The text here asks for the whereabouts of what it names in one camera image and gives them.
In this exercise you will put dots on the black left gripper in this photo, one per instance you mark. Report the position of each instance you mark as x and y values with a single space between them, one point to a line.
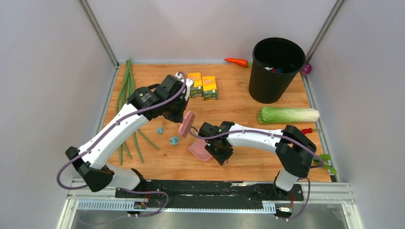
179 118

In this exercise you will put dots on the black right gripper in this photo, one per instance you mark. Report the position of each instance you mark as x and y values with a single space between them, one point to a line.
220 158

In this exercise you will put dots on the pink hand brush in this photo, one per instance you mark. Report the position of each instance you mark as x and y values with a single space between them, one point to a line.
186 124

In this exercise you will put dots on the pink plastic dustpan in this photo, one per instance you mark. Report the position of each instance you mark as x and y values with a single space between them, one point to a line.
201 151

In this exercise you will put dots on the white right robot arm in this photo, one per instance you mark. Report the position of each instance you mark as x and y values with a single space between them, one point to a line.
293 149

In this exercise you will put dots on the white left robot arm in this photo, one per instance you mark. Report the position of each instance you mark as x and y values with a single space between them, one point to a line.
168 99

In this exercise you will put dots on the yellow green carton box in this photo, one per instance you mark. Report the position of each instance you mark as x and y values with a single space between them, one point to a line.
197 90
210 91

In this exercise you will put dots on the green white napa cabbage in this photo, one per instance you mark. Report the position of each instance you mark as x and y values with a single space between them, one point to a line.
274 115

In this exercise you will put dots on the orange carrot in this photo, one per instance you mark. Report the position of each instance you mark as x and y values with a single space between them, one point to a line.
240 62

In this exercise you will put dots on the red chili pepper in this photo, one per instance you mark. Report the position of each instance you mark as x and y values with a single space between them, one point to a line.
310 130

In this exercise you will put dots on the black trash bin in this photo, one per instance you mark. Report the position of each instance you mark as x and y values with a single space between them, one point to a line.
276 61

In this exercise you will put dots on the white radish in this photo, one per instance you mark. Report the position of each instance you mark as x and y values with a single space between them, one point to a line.
325 159

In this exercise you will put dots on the purple round onion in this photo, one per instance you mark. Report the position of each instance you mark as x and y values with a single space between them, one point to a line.
306 69

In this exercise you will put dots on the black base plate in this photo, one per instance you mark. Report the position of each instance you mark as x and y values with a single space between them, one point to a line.
210 194

